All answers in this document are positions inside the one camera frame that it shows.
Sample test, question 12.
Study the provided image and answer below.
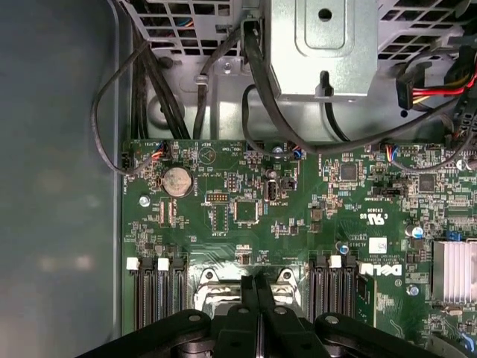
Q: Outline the metal socket cover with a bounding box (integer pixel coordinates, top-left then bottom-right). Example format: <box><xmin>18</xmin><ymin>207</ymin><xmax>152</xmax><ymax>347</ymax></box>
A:
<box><xmin>195</xmin><ymin>283</ymin><xmax>299</xmax><ymax>313</ymax></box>

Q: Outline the CPU socket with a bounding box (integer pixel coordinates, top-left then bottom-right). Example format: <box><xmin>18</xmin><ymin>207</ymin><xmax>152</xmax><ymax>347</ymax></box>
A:
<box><xmin>189</xmin><ymin>266</ymin><xmax>303</xmax><ymax>318</ymax></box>

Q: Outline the black RAM slot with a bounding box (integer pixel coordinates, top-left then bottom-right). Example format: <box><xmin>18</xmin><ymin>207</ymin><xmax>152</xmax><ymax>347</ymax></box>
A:
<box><xmin>341</xmin><ymin>255</ymin><xmax>358</xmax><ymax>322</ymax></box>
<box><xmin>309</xmin><ymin>255</ymin><xmax>327</xmax><ymax>322</ymax></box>
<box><xmin>157</xmin><ymin>257</ymin><xmax>173</xmax><ymax>320</ymax></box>
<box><xmin>171</xmin><ymin>257</ymin><xmax>189</xmax><ymax>315</ymax></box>
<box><xmin>126</xmin><ymin>257</ymin><xmax>145</xmax><ymax>331</ymax></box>
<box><xmin>143</xmin><ymin>257</ymin><xmax>159</xmax><ymax>325</ymax></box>
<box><xmin>326</xmin><ymin>255</ymin><xmax>343</xmax><ymax>318</ymax></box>

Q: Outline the silver perforated drive cage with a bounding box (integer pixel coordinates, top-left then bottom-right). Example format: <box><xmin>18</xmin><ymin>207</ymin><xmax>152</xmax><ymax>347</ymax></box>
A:
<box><xmin>128</xmin><ymin>0</ymin><xmax>477</xmax><ymax>145</ymax></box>

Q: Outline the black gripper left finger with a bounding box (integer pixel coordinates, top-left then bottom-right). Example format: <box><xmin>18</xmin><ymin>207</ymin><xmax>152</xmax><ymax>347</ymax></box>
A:
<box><xmin>76</xmin><ymin>275</ymin><xmax>262</xmax><ymax>358</ymax></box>

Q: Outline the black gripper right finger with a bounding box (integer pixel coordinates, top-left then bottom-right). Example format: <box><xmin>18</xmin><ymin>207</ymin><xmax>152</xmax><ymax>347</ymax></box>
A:
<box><xmin>257</xmin><ymin>276</ymin><xmax>433</xmax><ymax>358</ymax></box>

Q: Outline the black braided cable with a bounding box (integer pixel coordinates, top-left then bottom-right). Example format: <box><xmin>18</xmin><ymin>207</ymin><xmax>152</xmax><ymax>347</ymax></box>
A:
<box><xmin>143</xmin><ymin>40</ymin><xmax>189</xmax><ymax>139</ymax></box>
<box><xmin>130</xmin><ymin>22</ymin><xmax>150</xmax><ymax>141</ymax></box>

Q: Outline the black power connector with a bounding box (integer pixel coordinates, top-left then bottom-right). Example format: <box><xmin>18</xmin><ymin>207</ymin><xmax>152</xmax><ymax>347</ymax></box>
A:
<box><xmin>395</xmin><ymin>61</ymin><xmax>414</xmax><ymax>110</ymax></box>

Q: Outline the round coin battery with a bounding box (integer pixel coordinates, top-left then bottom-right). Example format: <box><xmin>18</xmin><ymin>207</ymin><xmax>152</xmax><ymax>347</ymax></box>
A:
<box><xmin>162</xmin><ymin>166</ymin><xmax>193</xmax><ymax>198</ymax></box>

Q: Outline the green motherboard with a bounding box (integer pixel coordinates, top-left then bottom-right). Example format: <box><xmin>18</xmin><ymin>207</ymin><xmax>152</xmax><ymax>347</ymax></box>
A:
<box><xmin>121</xmin><ymin>137</ymin><xmax>477</xmax><ymax>358</ymax></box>

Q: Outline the thick black cable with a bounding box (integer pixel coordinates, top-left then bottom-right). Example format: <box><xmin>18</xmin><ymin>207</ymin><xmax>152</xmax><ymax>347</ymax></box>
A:
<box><xmin>241</xmin><ymin>18</ymin><xmax>355</xmax><ymax>154</ymax></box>

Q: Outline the thin black cable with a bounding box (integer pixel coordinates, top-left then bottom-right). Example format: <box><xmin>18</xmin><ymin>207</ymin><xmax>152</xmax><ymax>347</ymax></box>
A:
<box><xmin>90</xmin><ymin>35</ymin><xmax>157</xmax><ymax>176</ymax></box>

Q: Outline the silver chipset heatsink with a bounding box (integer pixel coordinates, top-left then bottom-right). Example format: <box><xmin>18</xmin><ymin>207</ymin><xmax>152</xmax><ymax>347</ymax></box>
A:
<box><xmin>432</xmin><ymin>240</ymin><xmax>477</xmax><ymax>304</ymax></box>

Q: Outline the black silver PC case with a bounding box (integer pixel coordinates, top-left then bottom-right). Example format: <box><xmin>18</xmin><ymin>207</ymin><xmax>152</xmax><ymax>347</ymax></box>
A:
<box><xmin>0</xmin><ymin>0</ymin><xmax>477</xmax><ymax>358</ymax></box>

